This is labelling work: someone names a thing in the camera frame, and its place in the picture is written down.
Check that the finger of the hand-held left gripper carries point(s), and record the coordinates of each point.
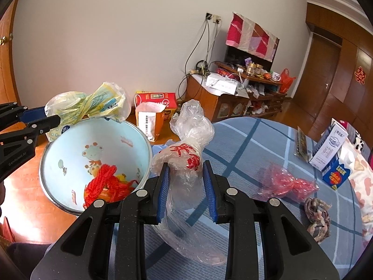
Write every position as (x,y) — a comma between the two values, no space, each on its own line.
(35,116)
(43,124)

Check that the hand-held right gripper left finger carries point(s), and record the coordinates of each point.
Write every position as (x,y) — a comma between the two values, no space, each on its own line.
(163,192)

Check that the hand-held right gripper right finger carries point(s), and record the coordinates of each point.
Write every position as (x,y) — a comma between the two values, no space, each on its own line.
(209,192)

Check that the light blue giraffe basin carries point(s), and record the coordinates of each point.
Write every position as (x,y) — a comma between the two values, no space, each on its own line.
(75,140)

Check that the clear plastic bag red print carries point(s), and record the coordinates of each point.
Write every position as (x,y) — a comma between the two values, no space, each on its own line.
(186,157)

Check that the yellow printed plastic bag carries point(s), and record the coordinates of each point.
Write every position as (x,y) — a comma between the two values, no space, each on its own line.
(96,102)

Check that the red mesh bag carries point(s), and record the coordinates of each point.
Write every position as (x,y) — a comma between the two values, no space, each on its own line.
(102,180)

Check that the wooden cabinet door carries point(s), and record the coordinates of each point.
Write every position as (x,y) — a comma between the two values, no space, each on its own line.
(7,64)

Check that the blue plaid tablecloth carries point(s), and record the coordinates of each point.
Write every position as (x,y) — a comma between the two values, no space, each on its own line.
(247,140)

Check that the red paper bag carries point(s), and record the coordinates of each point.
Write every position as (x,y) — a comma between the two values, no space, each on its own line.
(7,229)

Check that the orange white paper bag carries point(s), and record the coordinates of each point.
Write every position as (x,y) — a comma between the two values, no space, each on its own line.
(148,122)

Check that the red cardboard box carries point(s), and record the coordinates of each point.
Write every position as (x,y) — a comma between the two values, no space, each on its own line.
(167,102)

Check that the wooden television cabinet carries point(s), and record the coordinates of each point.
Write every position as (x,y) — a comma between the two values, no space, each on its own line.
(204,93)

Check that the dark strip wrapper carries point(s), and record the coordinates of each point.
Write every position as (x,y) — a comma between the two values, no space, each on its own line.
(301,144)

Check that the flat white box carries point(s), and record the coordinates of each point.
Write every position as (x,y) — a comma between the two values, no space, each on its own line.
(221,86)

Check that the white carton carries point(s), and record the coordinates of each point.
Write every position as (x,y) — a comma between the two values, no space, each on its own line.
(327,148)

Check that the blue yellow box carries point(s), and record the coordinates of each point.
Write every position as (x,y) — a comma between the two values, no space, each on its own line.
(338,176)

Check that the gold lidded jar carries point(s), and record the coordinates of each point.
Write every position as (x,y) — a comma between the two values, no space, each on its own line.
(251,69)
(258,70)

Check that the white printed mug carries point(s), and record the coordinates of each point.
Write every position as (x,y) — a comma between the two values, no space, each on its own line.
(275,76)

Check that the orange plastic bag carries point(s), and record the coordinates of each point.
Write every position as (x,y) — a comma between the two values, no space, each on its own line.
(287,81)

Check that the cow print patchwork pillow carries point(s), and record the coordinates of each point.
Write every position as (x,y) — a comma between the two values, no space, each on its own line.
(359,144)

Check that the wooden room door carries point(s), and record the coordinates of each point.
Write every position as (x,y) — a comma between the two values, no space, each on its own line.
(320,75)

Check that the television with pink cloth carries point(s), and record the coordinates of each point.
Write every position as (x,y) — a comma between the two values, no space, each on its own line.
(247,32)

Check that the red wardrobe decoration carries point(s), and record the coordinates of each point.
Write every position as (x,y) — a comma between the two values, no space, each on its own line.
(360,75)

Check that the wooden wardrobe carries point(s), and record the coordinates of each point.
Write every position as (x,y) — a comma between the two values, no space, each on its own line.
(361,49)

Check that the wall socket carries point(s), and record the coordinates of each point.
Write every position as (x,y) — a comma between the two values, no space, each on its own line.
(212,17)

